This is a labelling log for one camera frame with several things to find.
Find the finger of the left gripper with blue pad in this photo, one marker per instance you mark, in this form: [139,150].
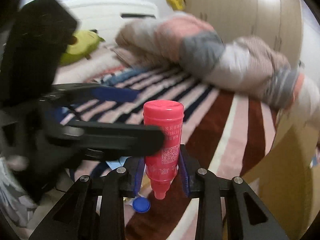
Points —
[82,92]
[105,141]

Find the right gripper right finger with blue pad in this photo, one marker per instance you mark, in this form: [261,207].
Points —
[247,216]

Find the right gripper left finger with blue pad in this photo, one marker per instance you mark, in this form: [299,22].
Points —
[93,208]

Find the red pink bottle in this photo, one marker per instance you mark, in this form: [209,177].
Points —
[162,167]

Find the grey sleeve forearm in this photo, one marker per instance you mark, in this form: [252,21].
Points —
[15,203]

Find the person's left hand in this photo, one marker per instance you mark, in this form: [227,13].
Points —
[17,163]

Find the blue round key fob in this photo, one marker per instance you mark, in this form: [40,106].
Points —
[140,204]

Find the green avocado plush toy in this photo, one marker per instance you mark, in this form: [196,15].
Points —
[86,41]

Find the striped bed blanket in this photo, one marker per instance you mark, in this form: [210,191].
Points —
[226,132]

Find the white bed headboard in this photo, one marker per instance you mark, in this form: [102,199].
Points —
[107,17]

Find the striped pink grey duvet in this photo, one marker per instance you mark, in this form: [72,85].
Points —
[246,65]

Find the cardboard box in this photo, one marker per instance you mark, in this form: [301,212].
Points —
[277,165]

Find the beige wooden wardrobe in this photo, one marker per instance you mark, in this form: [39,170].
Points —
[278,22]

